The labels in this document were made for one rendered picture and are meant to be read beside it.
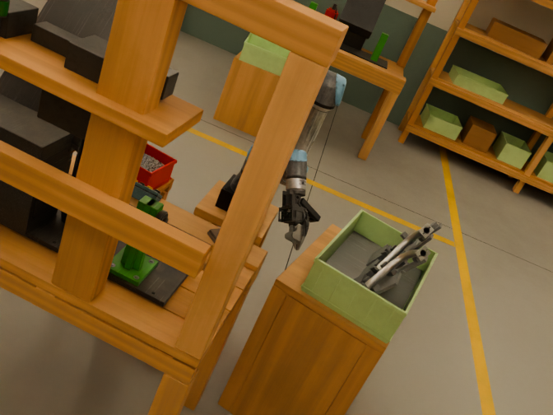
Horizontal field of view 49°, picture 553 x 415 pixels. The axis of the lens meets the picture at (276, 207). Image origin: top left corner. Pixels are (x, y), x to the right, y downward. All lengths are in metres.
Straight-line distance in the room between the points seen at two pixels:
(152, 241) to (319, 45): 0.69
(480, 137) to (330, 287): 5.09
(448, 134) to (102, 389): 5.32
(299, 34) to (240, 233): 0.54
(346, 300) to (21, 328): 1.53
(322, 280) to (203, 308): 0.78
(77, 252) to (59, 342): 1.22
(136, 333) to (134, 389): 1.03
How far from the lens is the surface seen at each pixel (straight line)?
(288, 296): 2.52
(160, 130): 1.56
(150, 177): 2.64
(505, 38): 7.09
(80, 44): 1.73
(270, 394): 2.83
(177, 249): 1.66
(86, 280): 1.93
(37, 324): 3.13
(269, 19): 1.43
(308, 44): 1.41
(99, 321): 2.00
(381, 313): 2.43
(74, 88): 1.65
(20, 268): 2.05
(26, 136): 2.00
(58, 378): 2.93
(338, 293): 2.45
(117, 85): 1.62
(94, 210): 1.73
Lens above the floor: 2.20
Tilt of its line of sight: 28 degrees down
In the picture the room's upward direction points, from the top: 24 degrees clockwise
